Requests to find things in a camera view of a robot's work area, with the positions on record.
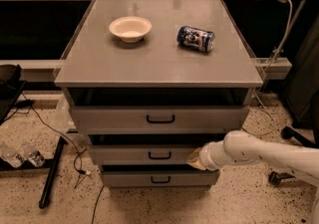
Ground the black metal stand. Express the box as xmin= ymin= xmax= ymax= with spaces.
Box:
xmin=0 ymin=136 xmax=66 ymax=209

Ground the black chair at left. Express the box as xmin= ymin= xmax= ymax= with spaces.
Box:
xmin=0 ymin=65 xmax=26 ymax=124

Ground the right clear water bottle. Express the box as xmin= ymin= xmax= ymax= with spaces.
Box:
xmin=21 ymin=143 xmax=45 ymax=167

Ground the grey top drawer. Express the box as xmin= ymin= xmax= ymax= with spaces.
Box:
xmin=70 ymin=106 xmax=249 ymax=134

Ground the grey drawer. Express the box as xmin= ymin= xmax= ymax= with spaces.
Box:
xmin=88 ymin=134 xmax=224 ymax=165
xmin=70 ymin=106 xmax=249 ymax=134
xmin=101 ymin=165 xmax=220 ymax=188

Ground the grey bottom drawer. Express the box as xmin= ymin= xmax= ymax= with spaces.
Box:
xmin=101 ymin=165 xmax=220 ymax=188

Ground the clear water bottle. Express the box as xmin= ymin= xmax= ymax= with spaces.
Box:
xmin=0 ymin=143 xmax=24 ymax=168
xmin=21 ymin=143 xmax=45 ymax=167

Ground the blue soda can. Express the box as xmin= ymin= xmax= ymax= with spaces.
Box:
xmin=176 ymin=26 xmax=215 ymax=53

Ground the left clear water bottle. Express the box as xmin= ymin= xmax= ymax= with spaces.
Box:
xmin=0 ymin=143 xmax=24 ymax=168

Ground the grey drawer cabinet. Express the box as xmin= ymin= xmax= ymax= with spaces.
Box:
xmin=54 ymin=0 xmax=264 ymax=182

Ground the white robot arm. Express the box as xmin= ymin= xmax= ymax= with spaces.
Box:
xmin=186 ymin=130 xmax=319 ymax=224

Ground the white paper bowl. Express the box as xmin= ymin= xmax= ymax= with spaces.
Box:
xmin=109 ymin=16 xmax=152 ymax=43

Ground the black office chair base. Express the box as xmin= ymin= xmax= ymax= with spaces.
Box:
xmin=269 ymin=95 xmax=319 ymax=186

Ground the white power cable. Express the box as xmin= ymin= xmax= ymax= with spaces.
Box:
xmin=241 ymin=0 xmax=293 ymax=137

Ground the black floor cable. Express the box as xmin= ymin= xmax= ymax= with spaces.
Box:
xmin=13 ymin=93 xmax=106 ymax=224

